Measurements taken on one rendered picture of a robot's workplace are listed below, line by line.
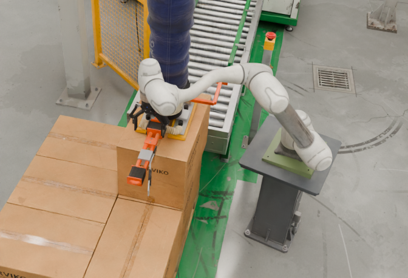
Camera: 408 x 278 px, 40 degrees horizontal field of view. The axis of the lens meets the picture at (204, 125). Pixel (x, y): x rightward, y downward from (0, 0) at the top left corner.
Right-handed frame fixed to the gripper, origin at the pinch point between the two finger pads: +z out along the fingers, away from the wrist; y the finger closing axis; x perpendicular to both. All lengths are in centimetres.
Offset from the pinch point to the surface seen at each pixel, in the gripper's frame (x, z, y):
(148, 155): 5.5, 12.4, -1.4
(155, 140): -6.1, 12.5, -1.5
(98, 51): -196, 106, 105
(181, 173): -10.1, 37.1, -15.5
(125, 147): -11.4, 27.4, 16.7
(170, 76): -32.0, -10.4, -1.9
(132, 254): 27, 67, 1
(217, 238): -36, 122, -38
